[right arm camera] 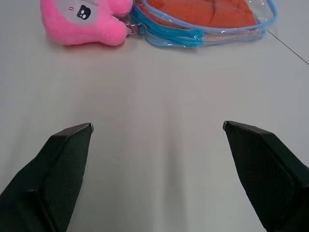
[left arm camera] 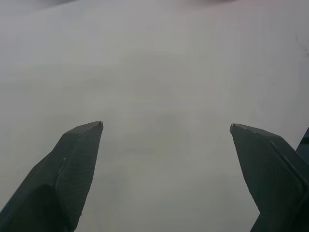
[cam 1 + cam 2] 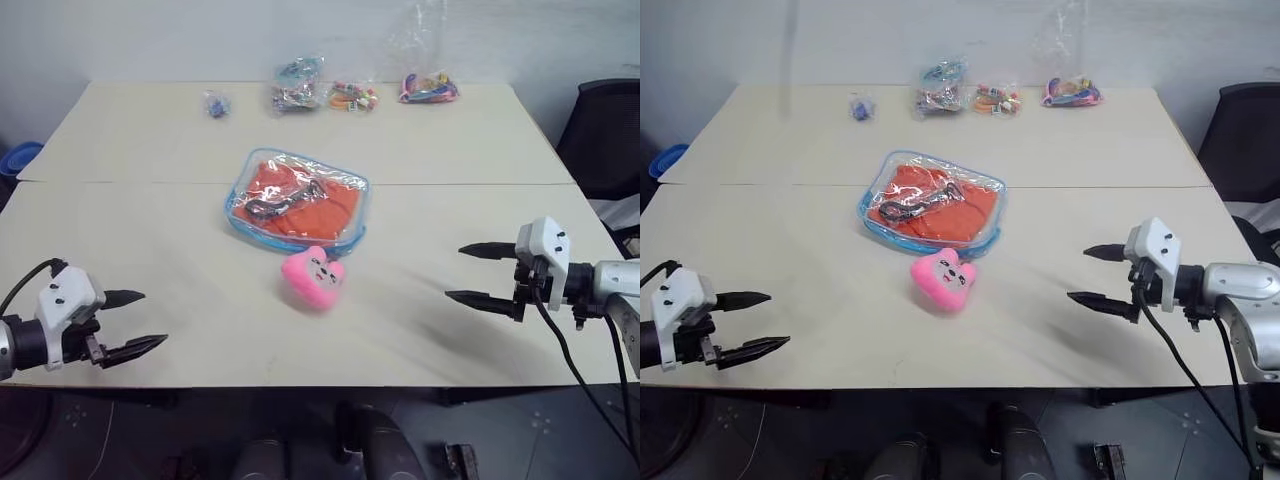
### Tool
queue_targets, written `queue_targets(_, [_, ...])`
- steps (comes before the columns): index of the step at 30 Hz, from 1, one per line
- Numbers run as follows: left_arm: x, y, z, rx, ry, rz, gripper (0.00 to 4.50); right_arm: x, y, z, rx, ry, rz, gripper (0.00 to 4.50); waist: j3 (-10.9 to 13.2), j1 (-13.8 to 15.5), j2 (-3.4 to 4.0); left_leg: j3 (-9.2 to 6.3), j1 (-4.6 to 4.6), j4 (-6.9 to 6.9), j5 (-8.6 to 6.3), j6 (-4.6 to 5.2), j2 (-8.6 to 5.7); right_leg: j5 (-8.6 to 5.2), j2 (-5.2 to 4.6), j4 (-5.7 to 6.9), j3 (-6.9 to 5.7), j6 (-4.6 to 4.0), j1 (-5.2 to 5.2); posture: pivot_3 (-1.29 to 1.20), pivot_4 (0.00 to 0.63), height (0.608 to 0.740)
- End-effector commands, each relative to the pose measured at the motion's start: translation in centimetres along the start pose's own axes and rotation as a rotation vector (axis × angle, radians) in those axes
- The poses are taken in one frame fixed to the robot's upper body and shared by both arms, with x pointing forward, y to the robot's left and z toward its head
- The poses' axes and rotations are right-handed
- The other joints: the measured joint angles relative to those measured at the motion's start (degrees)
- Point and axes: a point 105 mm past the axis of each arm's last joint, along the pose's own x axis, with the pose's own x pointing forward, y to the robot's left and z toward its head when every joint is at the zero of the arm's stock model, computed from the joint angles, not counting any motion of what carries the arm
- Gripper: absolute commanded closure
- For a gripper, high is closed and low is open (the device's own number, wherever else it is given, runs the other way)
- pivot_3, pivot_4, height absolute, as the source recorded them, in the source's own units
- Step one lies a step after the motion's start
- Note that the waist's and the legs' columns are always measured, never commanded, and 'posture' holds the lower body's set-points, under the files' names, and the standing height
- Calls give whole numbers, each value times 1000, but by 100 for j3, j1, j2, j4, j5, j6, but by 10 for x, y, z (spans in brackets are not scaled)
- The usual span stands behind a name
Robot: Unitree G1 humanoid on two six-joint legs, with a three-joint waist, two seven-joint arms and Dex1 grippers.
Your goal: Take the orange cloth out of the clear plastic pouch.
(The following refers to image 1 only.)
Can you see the orange item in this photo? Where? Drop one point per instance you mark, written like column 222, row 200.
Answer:
column 205, row 13

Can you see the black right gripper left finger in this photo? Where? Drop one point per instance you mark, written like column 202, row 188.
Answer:
column 55, row 174

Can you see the pink plush toy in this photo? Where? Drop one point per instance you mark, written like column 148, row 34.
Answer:
column 84, row 21

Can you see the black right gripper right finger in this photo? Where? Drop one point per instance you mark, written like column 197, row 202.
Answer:
column 263, row 174

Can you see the clear blue-trimmed pouch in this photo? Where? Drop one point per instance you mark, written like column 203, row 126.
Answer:
column 202, row 33

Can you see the silver metal clasp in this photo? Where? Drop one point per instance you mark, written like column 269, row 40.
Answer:
column 135, row 28

